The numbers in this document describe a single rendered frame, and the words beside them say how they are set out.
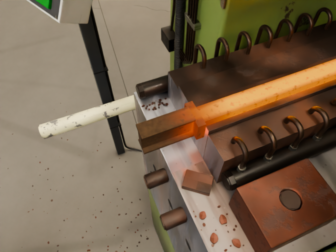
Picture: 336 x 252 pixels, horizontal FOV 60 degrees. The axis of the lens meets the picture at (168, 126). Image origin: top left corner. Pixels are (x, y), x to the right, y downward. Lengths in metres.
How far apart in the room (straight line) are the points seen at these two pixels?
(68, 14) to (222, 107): 0.41
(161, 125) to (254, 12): 0.33
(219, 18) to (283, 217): 0.38
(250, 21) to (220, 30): 0.06
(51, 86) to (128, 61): 0.51
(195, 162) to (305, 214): 0.18
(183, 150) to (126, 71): 1.46
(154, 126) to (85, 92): 1.47
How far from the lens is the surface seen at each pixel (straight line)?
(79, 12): 0.72
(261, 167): 0.45
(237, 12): 0.61
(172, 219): 0.49
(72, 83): 1.93
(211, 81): 0.50
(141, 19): 2.32
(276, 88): 0.49
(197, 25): 0.69
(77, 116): 0.92
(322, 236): 0.50
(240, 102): 0.46
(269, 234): 0.40
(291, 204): 0.43
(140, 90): 0.55
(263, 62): 0.55
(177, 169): 0.49
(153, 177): 0.52
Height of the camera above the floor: 1.35
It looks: 56 degrees down
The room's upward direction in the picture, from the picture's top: straight up
